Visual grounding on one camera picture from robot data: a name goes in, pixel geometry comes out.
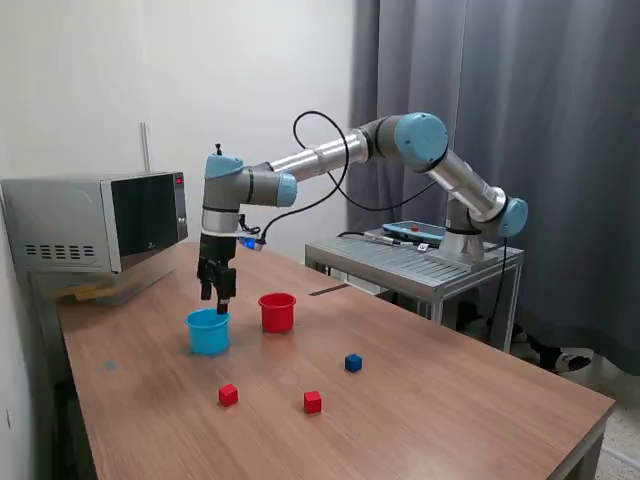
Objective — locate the red plastic cup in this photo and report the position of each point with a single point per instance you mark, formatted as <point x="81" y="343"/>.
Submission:
<point x="276" y="317"/>

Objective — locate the blue cube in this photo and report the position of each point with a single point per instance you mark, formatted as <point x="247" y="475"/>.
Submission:
<point x="353" y="363"/>

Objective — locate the blue plastic cup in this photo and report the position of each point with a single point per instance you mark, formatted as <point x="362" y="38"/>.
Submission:
<point x="207" y="335"/>

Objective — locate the blue rimmed teach pendant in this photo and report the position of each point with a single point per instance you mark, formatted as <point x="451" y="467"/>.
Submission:
<point x="425" y="232"/>

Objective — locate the thin metal rod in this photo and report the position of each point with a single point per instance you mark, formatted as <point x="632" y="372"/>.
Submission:
<point x="145" y="145"/>

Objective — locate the round blue-grey sticker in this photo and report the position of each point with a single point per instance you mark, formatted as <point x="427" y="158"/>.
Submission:
<point x="109" y="365"/>

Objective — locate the silver microwave oven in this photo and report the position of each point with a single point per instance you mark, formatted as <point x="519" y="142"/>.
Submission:
<point x="60" y="215"/>

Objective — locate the light wooden block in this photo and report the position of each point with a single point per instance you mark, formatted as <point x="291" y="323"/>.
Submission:
<point x="87" y="293"/>

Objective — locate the wrist camera on white mount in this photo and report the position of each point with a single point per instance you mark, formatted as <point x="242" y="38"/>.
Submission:
<point x="250" y="243"/>

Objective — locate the black trouser leg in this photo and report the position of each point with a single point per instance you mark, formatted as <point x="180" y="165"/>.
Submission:
<point x="545" y="352"/>

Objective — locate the red cube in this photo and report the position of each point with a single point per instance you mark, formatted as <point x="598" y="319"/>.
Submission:
<point x="228" y="395"/>
<point x="312" y="402"/>

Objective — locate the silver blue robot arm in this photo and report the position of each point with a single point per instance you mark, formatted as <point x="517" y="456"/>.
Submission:
<point x="320" y="157"/>

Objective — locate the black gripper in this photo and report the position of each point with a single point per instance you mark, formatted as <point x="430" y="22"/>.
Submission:
<point x="217" y="247"/>

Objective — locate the grey tape strip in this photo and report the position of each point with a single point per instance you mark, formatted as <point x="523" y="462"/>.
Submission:
<point x="326" y="290"/>

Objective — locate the aluminium frame cart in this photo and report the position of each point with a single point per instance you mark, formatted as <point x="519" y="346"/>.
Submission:
<point x="400" y="262"/>

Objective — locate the grey curtain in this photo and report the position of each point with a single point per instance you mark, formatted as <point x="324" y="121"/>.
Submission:
<point x="550" y="100"/>

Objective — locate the black white shoe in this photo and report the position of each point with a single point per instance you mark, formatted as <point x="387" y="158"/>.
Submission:
<point x="575" y="362"/>

